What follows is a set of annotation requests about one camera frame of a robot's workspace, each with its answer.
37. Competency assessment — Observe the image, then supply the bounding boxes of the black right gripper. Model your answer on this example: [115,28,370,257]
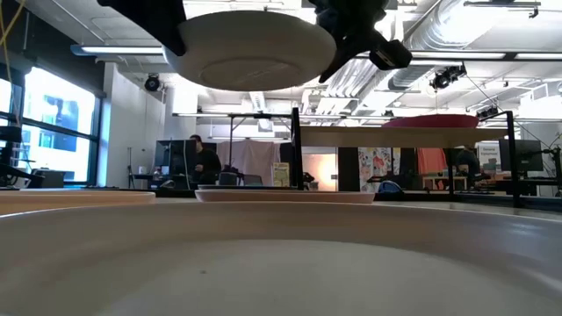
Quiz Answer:
[309,0,413,83]

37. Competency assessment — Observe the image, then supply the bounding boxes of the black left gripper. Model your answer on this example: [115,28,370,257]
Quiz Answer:
[97,0,188,57]

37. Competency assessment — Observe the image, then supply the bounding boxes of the pale grey plate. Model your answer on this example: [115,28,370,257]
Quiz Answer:
[162,11,338,92]

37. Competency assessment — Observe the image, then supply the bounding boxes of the magenta plate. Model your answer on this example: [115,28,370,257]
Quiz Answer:
[380,114,480,129]

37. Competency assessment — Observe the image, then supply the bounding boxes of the salmon pink plate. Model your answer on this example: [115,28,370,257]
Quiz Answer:
[194,189,377,205]

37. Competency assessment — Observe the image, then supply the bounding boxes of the peach plate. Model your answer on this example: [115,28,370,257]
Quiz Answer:
[0,189,157,216]

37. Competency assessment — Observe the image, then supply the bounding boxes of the beige grey plate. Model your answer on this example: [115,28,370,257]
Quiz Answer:
[0,200,562,316]

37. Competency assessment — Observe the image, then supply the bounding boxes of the wooden shelf with black legs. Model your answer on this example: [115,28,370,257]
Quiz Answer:
[290,106,524,208]

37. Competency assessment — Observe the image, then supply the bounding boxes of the black ceiling spotlight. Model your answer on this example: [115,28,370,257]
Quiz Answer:
[429,64,467,91]
[143,73,162,93]
[476,104,500,119]

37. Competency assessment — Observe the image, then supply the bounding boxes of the long ceiling light fixture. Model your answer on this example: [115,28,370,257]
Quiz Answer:
[72,43,562,61]

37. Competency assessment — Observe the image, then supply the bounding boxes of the black metal gantry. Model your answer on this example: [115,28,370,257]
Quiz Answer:
[171,111,294,168]

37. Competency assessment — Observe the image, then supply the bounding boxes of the colourful poster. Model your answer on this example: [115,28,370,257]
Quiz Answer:
[357,147,394,190]

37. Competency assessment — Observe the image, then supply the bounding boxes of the black computer monitor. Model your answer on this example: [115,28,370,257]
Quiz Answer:
[154,139,198,177]
[498,139,544,173]

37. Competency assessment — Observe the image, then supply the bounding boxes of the person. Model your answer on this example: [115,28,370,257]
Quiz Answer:
[189,133,223,185]
[454,147,482,182]

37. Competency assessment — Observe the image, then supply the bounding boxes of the beige curtain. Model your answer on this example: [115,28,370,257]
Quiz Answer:
[215,139,282,185]

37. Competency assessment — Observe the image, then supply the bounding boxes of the yellow sign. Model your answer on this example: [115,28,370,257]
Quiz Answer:
[271,162,291,189]

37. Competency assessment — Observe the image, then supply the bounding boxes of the orange cloth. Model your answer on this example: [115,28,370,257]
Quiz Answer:
[415,147,448,176]

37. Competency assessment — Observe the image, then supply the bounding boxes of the blue bag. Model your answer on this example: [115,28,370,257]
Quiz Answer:
[378,179,403,194]

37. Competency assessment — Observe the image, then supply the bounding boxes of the large window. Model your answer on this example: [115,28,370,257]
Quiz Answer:
[0,65,104,185]

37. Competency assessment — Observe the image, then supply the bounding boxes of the white printed sign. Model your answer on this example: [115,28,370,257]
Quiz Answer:
[476,142,501,175]

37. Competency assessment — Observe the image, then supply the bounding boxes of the dark storage box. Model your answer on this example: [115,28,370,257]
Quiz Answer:
[29,169,67,190]

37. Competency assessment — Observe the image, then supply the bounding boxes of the yellow hanging cable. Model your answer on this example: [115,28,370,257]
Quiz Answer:
[0,0,27,128]

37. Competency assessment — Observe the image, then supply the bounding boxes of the black aluminium table frame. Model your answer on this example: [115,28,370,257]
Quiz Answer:
[83,186,562,212]

